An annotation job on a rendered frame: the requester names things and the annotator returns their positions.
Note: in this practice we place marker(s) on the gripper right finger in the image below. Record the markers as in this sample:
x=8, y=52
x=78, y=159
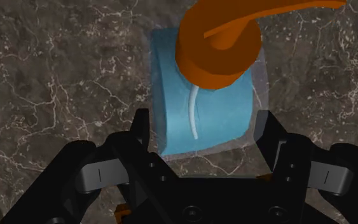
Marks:
x=293, y=155

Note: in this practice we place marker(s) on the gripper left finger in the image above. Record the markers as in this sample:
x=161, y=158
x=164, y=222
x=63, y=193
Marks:
x=126, y=155

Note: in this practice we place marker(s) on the blue soap dispenser orange pump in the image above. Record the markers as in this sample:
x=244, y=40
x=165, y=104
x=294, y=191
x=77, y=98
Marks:
x=209, y=93

